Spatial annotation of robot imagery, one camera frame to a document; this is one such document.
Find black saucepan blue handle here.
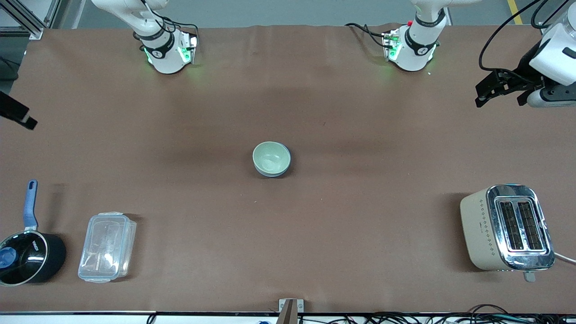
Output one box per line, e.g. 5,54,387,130
0,180,67,287

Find blue bowl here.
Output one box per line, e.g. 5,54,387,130
253,144,292,178

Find brown table mat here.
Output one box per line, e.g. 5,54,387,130
0,25,576,314

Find black arm base cable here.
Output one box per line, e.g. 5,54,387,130
160,17,199,37
345,22,388,48

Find aluminium frame profile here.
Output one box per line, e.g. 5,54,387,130
0,0,62,39

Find green bowl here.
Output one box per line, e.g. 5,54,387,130
252,141,291,175

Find beige chrome toaster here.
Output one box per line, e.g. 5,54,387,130
460,184,555,283

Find tangled black cable bundle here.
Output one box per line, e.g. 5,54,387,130
297,305,576,324

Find glass lid blue knob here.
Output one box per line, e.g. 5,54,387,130
0,232,48,285

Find black right arm base cable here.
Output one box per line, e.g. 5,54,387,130
160,17,199,37

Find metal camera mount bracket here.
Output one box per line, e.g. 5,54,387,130
278,298,305,324

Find clear plastic food container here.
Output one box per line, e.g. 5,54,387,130
78,212,137,284

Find black left arm base cable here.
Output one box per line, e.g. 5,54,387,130
345,22,388,48

